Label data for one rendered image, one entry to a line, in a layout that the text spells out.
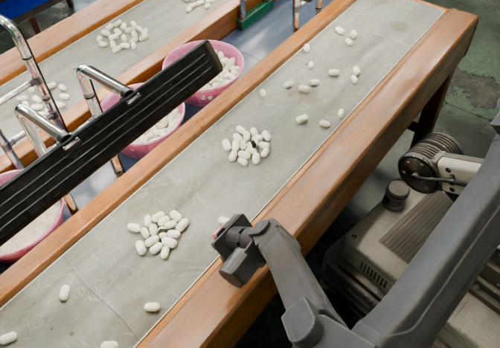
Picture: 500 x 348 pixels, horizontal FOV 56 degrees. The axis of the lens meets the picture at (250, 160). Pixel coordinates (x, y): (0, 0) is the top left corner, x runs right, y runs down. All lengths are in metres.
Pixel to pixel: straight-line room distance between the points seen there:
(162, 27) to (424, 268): 1.46
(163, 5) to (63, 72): 0.49
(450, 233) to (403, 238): 0.95
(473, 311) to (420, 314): 0.94
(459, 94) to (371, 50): 1.17
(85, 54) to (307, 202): 0.98
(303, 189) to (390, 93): 0.46
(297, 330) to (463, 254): 0.20
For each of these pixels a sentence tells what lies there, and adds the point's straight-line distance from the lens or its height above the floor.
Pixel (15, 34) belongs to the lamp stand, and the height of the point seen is 1.10.
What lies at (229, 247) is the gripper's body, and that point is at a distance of 1.04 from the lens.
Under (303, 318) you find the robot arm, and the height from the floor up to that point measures 1.19.
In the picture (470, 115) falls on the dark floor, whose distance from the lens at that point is 2.69.
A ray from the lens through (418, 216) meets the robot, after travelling 1.57.
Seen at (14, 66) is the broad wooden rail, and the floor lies 0.76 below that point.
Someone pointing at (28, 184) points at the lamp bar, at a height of 1.10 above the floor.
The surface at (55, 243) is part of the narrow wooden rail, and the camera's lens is 1.22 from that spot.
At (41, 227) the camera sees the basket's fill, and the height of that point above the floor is 0.73.
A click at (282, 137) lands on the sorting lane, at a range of 1.35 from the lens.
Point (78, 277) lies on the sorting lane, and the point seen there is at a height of 0.74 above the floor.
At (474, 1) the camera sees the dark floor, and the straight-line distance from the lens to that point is 3.61.
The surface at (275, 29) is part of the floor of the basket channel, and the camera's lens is 1.89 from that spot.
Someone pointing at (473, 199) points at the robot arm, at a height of 1.28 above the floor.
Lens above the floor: 1.71
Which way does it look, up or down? 49 degrees down
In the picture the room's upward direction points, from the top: 3 degrees counter-clockwise
